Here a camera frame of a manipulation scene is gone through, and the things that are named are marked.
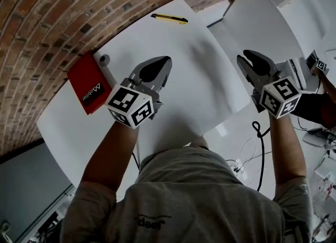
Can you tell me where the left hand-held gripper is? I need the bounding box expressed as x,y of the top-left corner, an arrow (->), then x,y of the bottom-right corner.
104,55 -> 173,130

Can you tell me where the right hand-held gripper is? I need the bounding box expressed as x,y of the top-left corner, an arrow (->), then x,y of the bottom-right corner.
236,49 -> 302,120

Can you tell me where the yellow and black utility knife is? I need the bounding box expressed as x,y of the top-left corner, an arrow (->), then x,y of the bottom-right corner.
150,13 -> 189,26

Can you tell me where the person's right forearm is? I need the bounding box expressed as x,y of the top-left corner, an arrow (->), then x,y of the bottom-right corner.
267,111 -> 308,203

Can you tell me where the person's left forearm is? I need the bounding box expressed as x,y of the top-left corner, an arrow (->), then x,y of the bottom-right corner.
79,120 -> 140,201

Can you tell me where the white tall cabinet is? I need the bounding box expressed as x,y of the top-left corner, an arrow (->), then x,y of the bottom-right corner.
209,0 -> 324,65

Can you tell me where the grey round desk grommet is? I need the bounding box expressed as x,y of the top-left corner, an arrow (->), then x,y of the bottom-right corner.
99,53 -> 111,67

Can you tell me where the red book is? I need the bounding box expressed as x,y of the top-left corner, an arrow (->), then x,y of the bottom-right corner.
67,52 -> 113,116

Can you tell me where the white power strip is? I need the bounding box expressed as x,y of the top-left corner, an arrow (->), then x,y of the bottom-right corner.
230,157 -> 249,182

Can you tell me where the person's grey t-shirt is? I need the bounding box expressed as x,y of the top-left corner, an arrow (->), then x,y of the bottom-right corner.
59,145 -> 315,243

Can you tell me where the grey cabinet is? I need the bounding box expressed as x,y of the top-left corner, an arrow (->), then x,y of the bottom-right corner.
0,141 -> 75,240

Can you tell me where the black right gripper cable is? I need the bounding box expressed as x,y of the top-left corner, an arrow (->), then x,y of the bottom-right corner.
251,120 -> 271,193

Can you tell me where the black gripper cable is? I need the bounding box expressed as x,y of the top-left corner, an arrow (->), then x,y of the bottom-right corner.
131,152 -> 141,171
251,120 -> 271,193

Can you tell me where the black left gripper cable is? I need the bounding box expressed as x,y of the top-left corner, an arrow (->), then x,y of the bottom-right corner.
131,152 -> 141,171

